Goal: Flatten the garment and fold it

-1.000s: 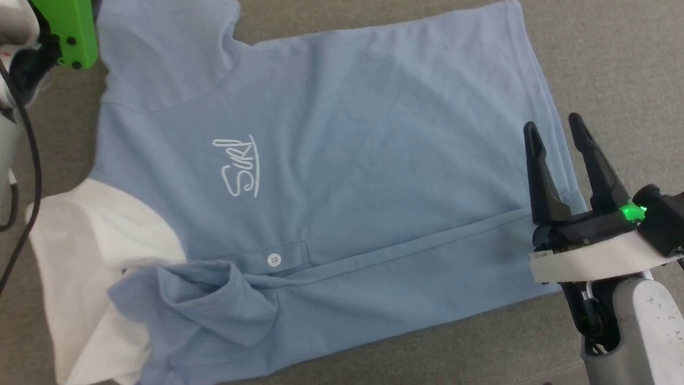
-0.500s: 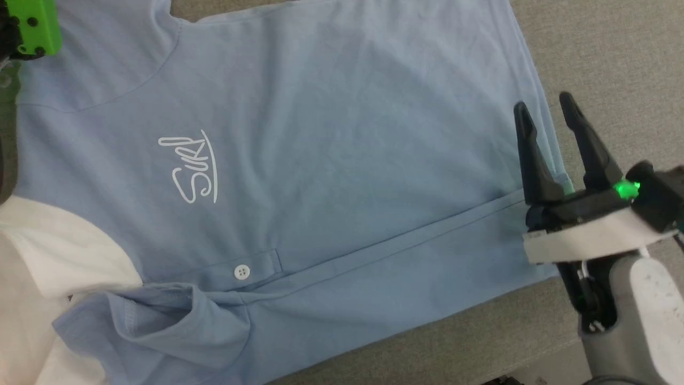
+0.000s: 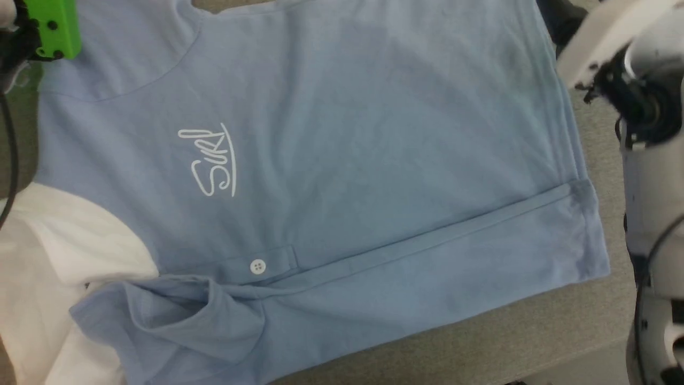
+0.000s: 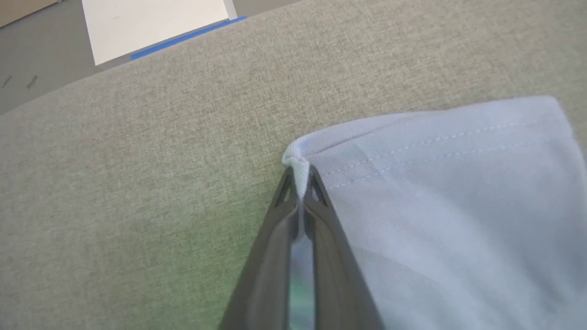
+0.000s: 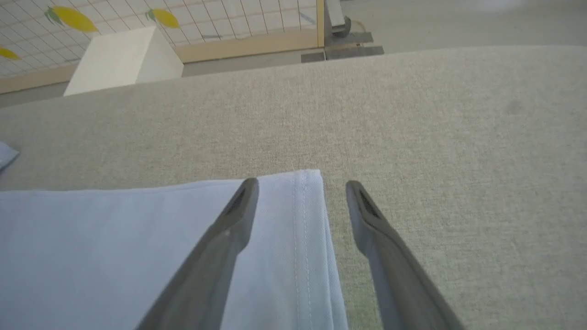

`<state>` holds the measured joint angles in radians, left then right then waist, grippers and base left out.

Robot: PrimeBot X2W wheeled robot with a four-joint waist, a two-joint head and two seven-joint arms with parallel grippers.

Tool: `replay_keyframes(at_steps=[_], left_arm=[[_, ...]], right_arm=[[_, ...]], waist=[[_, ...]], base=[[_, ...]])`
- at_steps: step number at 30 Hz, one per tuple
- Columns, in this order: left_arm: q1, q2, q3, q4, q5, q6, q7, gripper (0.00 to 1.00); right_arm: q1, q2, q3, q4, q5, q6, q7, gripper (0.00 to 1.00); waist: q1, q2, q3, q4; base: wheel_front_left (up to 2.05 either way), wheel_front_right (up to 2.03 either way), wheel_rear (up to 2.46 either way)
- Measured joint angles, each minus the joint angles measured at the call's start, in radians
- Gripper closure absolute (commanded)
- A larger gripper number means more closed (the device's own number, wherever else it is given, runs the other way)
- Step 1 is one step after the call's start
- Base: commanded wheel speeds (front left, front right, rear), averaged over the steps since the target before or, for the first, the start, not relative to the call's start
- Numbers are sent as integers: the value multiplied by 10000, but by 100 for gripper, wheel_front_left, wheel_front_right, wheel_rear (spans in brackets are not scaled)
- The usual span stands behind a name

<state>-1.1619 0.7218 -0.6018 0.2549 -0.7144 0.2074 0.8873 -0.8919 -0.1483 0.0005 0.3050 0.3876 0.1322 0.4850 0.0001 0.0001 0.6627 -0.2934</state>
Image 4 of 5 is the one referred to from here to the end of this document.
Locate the blue tape strip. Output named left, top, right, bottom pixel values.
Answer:
left=130, top=16, right=248, bottom=61

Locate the light blue garment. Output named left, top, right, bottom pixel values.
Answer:
left=282, top=95, right=587, bottom=330

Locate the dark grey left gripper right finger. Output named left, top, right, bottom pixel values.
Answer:
left=303, top=165, right=385, bottom=330

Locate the white board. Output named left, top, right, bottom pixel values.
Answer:
left=82, top=0, right=238, bottom=66

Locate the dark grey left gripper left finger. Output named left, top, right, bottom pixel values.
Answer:
left=219, top=166, right=304, bottom=330

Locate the grey fabric sofa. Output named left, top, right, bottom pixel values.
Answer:
left=0, top=0, right=587, bottom=330

